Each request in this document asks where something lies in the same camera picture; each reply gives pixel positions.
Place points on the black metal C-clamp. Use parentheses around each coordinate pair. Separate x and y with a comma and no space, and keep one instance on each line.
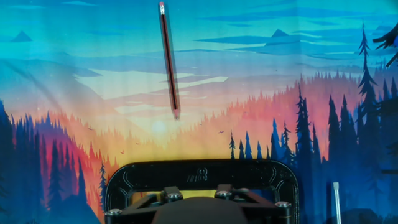
(202,174)

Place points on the sunset forest printed cloth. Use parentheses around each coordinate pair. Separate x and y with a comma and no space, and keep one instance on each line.
(93,62)

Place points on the red black striped pencil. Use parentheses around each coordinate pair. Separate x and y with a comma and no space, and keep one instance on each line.
(169,62)

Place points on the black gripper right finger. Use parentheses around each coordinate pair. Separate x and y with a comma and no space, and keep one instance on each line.
(267,211)

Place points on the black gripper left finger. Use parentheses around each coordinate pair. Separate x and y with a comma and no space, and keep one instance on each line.
(140,211)

